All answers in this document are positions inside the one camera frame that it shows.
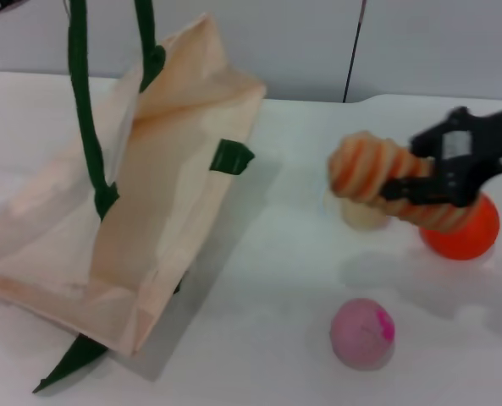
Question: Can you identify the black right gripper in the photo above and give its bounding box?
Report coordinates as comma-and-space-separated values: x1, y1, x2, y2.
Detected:
379, 105, 502, 208

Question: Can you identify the long orange striped bread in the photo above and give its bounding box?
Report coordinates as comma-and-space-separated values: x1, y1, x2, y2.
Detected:
326, 130, 483, 233

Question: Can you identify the beige round egg yolk pastry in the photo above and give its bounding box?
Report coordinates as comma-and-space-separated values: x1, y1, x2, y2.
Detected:
339, 198, 389, 232

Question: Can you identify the cream bag with green handles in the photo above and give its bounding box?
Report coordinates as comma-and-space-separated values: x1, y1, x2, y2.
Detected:
0, 0, 268, 394

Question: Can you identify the orange round fruit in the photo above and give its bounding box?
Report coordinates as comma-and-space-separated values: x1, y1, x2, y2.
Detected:
419, 192, 500, 261

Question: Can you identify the pink round bun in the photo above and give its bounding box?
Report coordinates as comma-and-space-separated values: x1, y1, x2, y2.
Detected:
329, 298, 396, 371

